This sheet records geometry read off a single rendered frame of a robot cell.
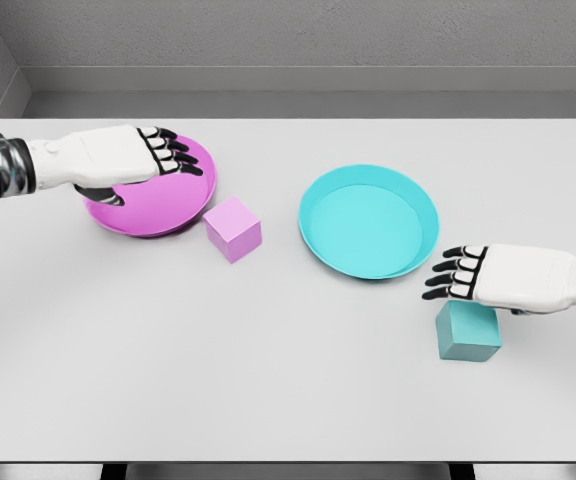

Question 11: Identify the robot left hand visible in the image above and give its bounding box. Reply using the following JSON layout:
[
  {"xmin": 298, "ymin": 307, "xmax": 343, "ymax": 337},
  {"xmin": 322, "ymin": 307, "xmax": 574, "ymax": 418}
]
[{"xmin": 63, "ymin": 124, "xmax": 204, "ymax": 208}]

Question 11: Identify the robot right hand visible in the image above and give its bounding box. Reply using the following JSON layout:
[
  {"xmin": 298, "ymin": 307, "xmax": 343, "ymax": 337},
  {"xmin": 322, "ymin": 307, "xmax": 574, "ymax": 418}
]
[{"xmin": 421, "ymin": 243, "xmax": 576, "ymax": 317}]

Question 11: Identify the pink plate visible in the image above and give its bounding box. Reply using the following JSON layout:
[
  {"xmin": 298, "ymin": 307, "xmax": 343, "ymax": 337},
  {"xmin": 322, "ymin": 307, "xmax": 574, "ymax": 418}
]
[{"xmin": 82, "ymin": 133, "xmax": 218, "ymax": 240}]

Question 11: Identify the cyan block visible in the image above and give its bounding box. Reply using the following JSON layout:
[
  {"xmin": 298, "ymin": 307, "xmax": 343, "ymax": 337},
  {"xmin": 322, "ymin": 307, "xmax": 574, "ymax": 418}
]
[{"xmin": 434, "ymin": 299, "xmax": 503, "ymax": 363}]

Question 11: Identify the pink block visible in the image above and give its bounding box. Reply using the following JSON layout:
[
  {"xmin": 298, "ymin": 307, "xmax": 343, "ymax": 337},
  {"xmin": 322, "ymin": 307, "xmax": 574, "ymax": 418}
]
[{"xmin": 202, "ymin": 195, "xmax": 263, "ymax": 264}]

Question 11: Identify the cyan plate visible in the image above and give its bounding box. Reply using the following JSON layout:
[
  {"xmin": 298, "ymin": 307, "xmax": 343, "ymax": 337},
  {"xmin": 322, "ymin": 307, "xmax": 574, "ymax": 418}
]
[{"xmin": 297, "ymin": 165, "xmax": 441, "ymax": 283}]

